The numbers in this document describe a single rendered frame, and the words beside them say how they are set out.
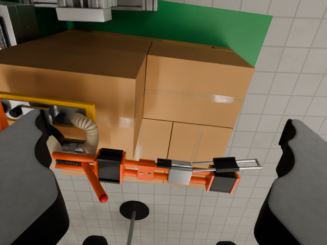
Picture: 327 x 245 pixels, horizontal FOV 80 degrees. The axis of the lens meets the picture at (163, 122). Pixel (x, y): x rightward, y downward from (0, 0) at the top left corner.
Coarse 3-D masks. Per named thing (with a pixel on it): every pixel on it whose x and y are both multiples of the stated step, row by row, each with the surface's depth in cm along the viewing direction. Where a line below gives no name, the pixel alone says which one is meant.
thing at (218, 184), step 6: (216, 174) 59; (222, 174) 60; (228, 174) 60; (234, 174) 60; (210, 180) 60; (216, 180) 60; (222, 180) 60; (228, 180) 60; (234, 180) 59; (210, 186) 61; (216, 186) 61; (222, 186) 61; (228, 186) 61; (234, 186) 61; (228, 192) 62
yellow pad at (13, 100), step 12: (0, 96) 61; (12, 96) 61; (24, 96) 61; (36, 96) 62; (12, 108) 63; (60, 108) 62; (72, 108) 62; (84, 108) 63; (12, 120) 66; (60, 120) 62
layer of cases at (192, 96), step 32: (64, 32) 130; (160, 64) 108; (192, 64) 107; (224, 64) 107; (160, 96) 118; (192, 96) 117; (224, 96) 117; (160, 128) 130; (192, 128) 129; (224, 128) 128; (192, 160) 144
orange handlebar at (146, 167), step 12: (0, 108) 51; (0, 120) 52; (60, 156) 58; (72, 156) 58; (84, 156) 59; (60, 168) 60; (72, 168) 60; (144, 168) 59; (156, 168) 59; (192, 168) 60; (204, 168) 61; (192, 180) 62; (204, 180) 62
